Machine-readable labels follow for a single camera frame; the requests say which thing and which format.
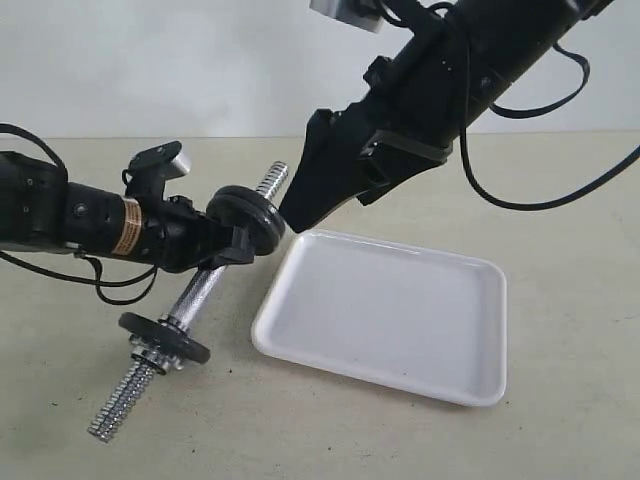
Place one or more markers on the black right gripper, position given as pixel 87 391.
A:
pixel 418 103

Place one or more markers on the white plastic tray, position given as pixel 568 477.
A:
pixel 423 321

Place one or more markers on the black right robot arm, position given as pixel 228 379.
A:
pixel 524 31

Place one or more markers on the black weight plate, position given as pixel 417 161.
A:
pixel 242 207
pixel 272 225
pixel 166 338

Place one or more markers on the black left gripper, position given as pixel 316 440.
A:
pixel 176 237

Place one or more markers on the chrome star collar nut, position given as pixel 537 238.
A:
pixel 150 354

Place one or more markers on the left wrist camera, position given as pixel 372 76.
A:
pixel 149 170

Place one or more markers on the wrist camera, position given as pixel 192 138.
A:
pixel 361 14
pixel 149 170

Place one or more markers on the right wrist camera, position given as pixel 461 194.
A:
pixel 361 14

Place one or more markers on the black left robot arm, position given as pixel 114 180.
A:
pixel 41 211

